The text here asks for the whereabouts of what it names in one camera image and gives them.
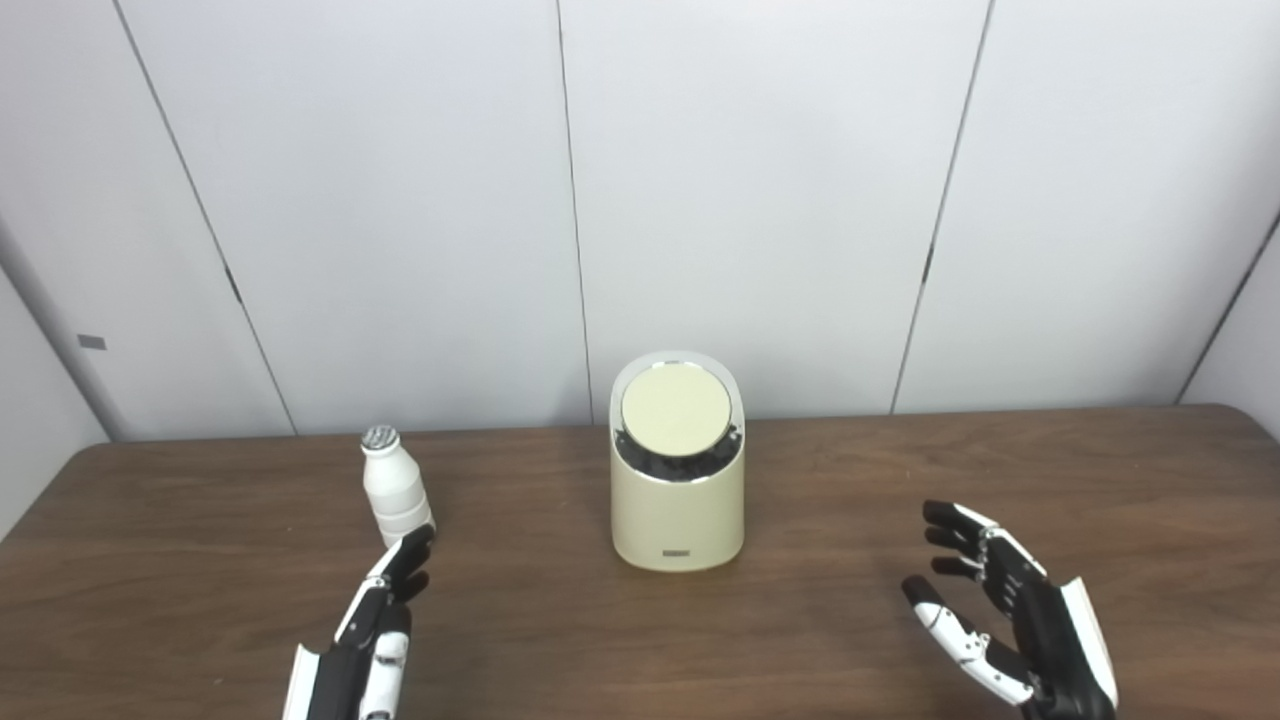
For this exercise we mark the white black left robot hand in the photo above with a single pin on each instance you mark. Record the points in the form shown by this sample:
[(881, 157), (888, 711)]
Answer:
[(352, 660)]

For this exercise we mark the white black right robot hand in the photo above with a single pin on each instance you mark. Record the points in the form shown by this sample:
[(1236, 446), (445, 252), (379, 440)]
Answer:
[(1045, 640)]

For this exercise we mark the small white plastic bottle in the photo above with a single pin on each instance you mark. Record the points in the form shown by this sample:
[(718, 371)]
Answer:
[(395, 495)]

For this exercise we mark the round cream bin lid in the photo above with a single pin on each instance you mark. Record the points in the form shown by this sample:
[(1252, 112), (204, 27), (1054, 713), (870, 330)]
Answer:
[(676, 410)]

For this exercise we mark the cream lidded trash bin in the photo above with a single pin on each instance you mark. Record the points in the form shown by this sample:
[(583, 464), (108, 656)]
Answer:
[(677, 520)]

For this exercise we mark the black wall panel clip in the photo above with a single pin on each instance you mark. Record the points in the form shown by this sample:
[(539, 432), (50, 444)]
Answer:
[(928, 265), (233, 285)]

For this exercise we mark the small grey wall tag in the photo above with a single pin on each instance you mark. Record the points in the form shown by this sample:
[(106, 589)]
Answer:
[(92, 342)]

